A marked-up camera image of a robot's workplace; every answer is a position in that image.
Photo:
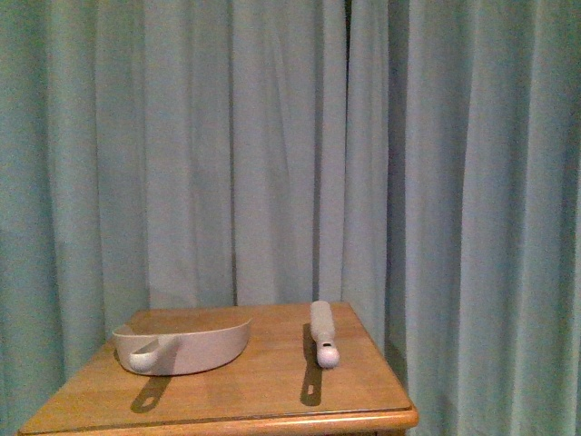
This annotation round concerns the light teal curtain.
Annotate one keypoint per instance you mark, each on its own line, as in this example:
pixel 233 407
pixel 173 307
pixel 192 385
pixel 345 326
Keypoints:
pixel 417 159

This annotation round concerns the wooden nightstand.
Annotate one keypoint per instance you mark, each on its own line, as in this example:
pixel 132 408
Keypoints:
pixel 275 387

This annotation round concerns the beige hand brush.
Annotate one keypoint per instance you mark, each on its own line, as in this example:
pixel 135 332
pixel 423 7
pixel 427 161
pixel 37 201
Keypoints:
pixel 322 332

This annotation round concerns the beige plastic dustpan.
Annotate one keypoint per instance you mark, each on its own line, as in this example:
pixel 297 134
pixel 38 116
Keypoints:
pixel 179 353

